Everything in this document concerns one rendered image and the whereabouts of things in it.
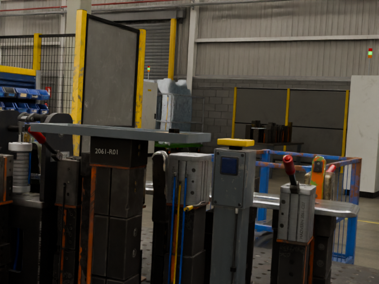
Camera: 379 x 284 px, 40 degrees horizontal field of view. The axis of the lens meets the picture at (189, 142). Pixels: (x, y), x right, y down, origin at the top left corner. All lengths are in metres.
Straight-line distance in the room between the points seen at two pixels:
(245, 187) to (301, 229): 0.20
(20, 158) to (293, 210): 0.71
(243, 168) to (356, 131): 8.15
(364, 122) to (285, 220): 7.97
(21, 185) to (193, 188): 0.47
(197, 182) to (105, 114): 3.58
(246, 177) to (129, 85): 4.08
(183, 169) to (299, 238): 0.30
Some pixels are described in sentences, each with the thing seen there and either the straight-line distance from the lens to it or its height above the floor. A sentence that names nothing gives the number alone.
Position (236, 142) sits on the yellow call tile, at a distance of 1.01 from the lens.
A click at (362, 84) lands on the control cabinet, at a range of 9.14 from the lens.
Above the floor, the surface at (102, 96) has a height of 1.32.
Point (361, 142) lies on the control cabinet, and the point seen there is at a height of 0.90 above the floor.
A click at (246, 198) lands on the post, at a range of 1.02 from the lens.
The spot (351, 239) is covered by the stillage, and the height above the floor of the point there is 0.32.
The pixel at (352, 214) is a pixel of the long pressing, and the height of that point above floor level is 1.00.
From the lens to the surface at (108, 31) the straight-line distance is 4.78.
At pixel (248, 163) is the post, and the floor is 1.12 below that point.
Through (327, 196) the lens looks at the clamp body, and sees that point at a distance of 1.49.
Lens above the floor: 1.20
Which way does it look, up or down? 3 degrees down
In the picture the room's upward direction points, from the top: 3 degrees clockwise
